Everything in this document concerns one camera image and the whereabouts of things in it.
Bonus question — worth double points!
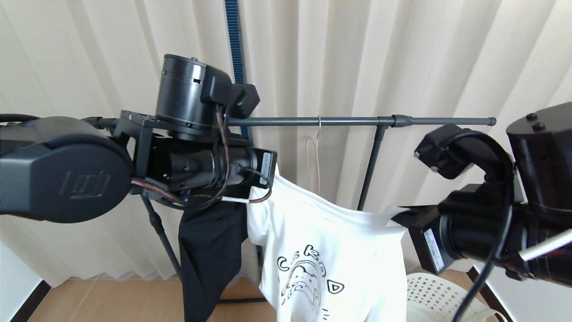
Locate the pink clothes hanger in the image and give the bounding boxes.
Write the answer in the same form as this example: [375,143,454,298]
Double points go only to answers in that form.
[305,117,323,195]

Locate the beige curtain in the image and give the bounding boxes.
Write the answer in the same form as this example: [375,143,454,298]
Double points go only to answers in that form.
[237,0,572,287]
[0,0,244,287]

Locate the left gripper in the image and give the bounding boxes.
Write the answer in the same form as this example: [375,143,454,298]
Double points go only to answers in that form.
[217,146,278,194]

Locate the white laundry basket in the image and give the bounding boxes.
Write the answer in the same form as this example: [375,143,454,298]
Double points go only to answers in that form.
[404,273,508,322]

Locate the black clothes rack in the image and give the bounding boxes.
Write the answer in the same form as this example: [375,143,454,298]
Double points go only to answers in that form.
[83,114,497,305]

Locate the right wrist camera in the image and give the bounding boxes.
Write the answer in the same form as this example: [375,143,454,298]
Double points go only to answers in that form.
[413,124,478,180]

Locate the white printed T-shirt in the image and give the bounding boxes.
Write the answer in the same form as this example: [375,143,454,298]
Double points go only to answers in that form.
[247,163,409,322]

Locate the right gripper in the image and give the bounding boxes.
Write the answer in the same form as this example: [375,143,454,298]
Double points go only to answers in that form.
[391,183,510,275]

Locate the black shorts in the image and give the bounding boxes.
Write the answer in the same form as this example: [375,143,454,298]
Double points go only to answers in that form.
[178,186,251,322]

